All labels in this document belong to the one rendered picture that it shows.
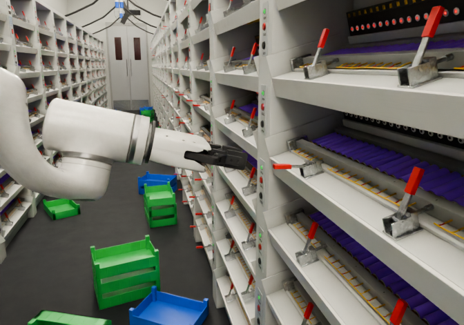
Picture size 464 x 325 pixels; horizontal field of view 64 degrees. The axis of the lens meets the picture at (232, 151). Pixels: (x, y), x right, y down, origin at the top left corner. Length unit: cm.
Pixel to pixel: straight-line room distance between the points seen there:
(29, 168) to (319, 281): 54
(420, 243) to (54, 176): 49
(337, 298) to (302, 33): 57
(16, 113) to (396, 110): 48
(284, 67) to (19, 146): 58
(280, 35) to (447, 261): 59
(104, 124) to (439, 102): 46
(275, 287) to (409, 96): 71
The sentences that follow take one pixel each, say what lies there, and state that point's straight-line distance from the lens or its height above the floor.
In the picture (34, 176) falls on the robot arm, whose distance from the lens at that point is 56.
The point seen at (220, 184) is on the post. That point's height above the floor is 62.
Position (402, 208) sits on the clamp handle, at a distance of 52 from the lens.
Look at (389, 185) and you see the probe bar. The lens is 61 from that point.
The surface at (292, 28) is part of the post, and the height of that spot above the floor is 122.
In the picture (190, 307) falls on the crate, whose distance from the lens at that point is 192.
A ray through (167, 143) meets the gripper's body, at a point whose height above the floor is 102.
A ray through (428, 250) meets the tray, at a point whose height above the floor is 93.
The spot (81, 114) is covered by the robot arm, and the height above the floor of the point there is 106.
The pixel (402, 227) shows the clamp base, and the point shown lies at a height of 94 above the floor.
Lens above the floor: 114
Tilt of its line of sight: 13 degrees down
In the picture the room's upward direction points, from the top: straight up
